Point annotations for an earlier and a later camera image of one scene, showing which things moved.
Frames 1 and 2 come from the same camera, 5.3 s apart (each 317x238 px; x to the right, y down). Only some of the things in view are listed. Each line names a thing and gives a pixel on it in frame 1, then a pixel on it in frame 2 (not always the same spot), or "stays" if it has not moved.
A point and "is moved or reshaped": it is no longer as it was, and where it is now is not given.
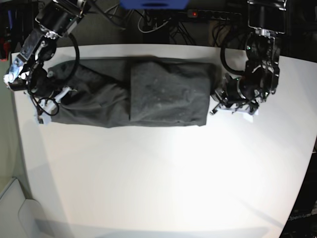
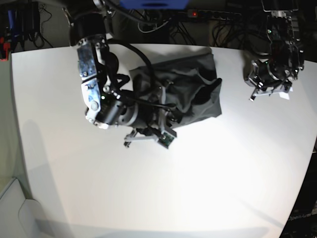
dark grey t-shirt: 133,91 is moved or reshaped
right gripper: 248,105 to 271,89
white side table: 20,217 stays
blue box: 154,4 stays
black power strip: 221,15 stays
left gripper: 44,107 to 162,133
